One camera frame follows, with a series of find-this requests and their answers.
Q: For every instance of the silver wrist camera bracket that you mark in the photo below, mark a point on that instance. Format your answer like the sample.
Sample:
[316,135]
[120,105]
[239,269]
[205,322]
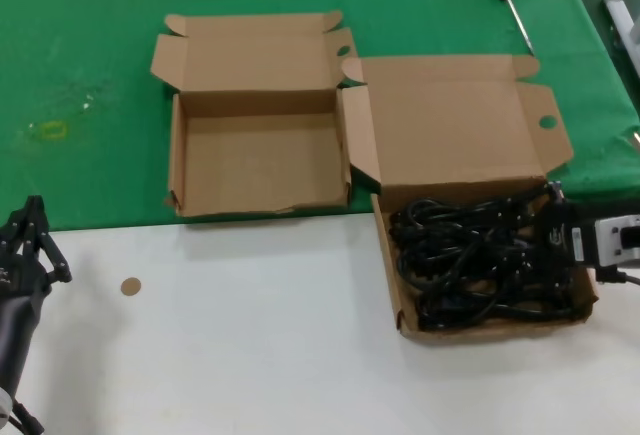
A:
[612,240]

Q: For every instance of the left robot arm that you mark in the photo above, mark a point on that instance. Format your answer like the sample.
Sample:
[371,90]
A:
[3,401]

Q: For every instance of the grey white metal bar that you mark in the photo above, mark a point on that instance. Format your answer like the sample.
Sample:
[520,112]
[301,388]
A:
[617,10]

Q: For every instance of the metal table clamp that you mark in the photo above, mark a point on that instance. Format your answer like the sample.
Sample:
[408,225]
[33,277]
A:
[636,137]

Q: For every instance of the brown cardboard box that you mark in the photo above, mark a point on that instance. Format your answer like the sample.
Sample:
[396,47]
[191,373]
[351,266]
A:
[250,165]
[450,125]

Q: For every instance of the round brown cardboard disc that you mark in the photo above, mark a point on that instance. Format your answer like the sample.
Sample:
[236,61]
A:
[131,286]

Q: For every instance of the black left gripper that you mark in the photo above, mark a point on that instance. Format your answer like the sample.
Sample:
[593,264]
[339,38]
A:
[20,315]

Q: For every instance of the green tablecloth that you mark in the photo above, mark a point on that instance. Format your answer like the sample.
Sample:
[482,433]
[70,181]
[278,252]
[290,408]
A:
[75,30]

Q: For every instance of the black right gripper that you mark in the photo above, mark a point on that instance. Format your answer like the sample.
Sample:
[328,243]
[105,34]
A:
[562,235]

